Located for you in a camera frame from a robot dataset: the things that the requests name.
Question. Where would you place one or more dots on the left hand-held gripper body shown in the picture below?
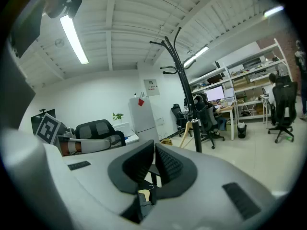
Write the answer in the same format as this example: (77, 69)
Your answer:
(48, 128)

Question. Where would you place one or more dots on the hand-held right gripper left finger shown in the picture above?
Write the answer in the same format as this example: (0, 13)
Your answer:
(139, 164)

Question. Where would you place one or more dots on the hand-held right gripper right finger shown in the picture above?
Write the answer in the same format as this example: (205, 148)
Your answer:
(169, 164)

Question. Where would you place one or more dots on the person's left forearm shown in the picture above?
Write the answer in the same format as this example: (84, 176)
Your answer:
(64, 149)

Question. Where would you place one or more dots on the black monitor screen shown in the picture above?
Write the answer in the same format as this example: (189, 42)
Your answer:
(36, 121)

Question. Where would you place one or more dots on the open cardboard box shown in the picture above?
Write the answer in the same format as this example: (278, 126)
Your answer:
(166, 141)

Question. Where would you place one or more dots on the wooden clothes hanger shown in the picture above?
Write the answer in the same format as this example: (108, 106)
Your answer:
(143, 193)
(185, 131)

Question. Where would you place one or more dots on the white countertop appliance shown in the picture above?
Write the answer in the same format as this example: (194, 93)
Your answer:
(123, 129)

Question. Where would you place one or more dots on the black mesh office chair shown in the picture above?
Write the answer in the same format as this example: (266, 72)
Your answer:
(96, 129)

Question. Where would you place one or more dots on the silver refrigerator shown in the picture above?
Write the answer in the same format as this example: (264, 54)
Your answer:
(142, 116)

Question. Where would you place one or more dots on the black high-back office chair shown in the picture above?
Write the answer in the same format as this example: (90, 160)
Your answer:
(178, 116)

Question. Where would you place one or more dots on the green potted plant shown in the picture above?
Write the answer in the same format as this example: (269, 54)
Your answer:
(118, 116)

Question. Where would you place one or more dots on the black swivel office chair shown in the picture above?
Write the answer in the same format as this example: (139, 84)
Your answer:
(206, 123)

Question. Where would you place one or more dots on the red paper decoration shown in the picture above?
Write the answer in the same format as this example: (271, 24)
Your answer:
(141, 102)

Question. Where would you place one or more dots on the black coat rack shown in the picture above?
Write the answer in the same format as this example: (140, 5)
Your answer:
(189, 99)

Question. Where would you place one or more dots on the black waste bin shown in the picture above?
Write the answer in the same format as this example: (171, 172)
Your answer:
(241, 131)

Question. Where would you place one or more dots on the wooden office desk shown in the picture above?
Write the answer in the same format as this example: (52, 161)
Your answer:
(227, 109)

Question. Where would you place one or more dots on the lit computer monitor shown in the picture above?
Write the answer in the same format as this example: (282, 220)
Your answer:
(214, 93)

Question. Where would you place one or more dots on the round ceiling smoke detector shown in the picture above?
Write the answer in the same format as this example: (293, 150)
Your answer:
(59, 42)

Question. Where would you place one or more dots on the long ceiling light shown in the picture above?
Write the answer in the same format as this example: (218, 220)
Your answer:
(195, 56)
(73, 38)
(274, 11)

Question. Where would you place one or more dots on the white small table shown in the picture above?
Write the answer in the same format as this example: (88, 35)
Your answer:
(265, 104)

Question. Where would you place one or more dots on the white metal shelving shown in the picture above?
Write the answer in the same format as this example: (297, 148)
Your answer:
(251, 80)

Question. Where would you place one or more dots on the black mesh swivel chair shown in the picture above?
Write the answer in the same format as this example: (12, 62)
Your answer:
(284, 104)

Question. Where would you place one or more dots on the white wall-mounted box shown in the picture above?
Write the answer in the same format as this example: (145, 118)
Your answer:
(160, 121)

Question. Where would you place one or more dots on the grey wall electrical panel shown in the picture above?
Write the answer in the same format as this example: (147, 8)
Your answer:
(151, 87)

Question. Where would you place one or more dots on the black head-mounted camera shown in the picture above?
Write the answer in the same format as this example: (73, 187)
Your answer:
(74, 5)

